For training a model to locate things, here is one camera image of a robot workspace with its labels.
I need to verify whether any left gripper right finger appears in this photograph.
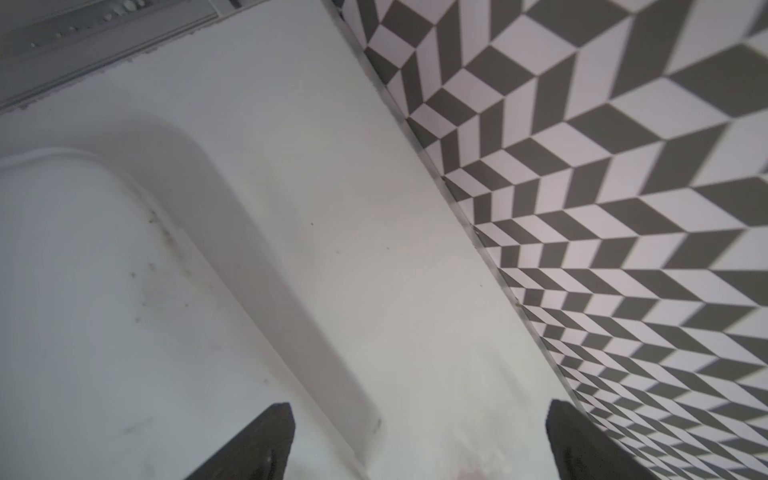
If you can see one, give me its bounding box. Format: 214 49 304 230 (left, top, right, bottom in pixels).
545 400 656 480

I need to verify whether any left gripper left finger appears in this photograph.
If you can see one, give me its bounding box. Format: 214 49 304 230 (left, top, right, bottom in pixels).
186 402 296 480

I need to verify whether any aluminium front rail frame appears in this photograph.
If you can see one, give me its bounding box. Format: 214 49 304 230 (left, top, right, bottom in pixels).
1 0 258 112

